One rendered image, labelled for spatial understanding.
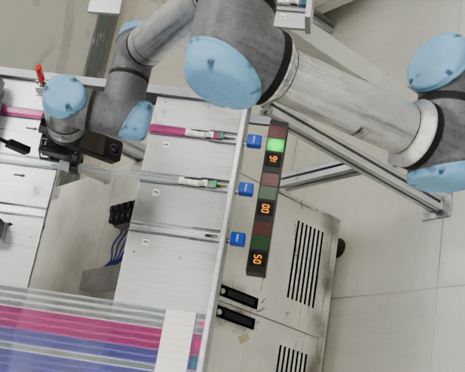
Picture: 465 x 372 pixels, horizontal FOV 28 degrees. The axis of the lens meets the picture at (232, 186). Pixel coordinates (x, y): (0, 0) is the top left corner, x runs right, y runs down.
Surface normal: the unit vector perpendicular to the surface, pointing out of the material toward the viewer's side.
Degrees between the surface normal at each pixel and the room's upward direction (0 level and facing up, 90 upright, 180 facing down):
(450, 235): 0
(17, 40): 90
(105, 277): 0
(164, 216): 44
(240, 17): 63
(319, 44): 90
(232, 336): 90
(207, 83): 82
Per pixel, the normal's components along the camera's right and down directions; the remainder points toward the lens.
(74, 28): 0.66, -0.17
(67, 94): 0.13, -0.34
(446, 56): -0.70, -0.47
